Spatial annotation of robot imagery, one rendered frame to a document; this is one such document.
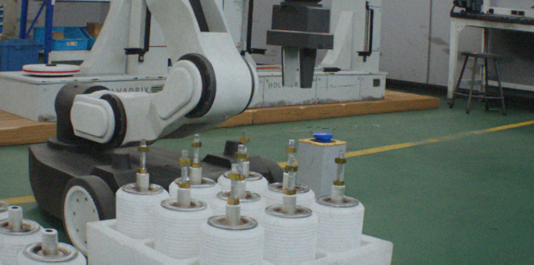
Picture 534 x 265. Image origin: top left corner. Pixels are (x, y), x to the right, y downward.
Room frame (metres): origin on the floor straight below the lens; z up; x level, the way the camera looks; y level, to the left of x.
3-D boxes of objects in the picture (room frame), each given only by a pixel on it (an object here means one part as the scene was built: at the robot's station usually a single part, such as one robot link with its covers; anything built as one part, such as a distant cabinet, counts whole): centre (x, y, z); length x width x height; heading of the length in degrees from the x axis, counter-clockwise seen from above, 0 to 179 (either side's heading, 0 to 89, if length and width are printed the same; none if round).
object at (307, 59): (1.09, -0.06, 0.48); 0.03 x 0.02 x 0.06; 132
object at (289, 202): (1.11, -0.04, 0.26); 0.02 x 0.02 x 0.03
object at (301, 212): (1.11, -0.04, 0.25); 0.08 x 0.08 x 0.01
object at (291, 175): (1.11, -0.04, 0.30); 0.01 x 0.01 x 0.08
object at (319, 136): (1.45, -0.11, 0.32); 0.04 x 0.04 x 0.02
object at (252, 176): (1.36, 0.04, 0.25); 0.08 x 0.08 x 0.01
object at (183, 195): (1.11, 0.12, 0.26); 0.02 x 0.02 x 0.03
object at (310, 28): (1.11, -0.04, 0.57); 0.13 x 0.10 x 0.12; 42
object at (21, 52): (5.47, 2.17, 0.19); 0.50 x 0.41 x 0.37; 51
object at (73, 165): (1.85, 0.37, 0.19); 0.64 x 0.52 x 0.33; 46
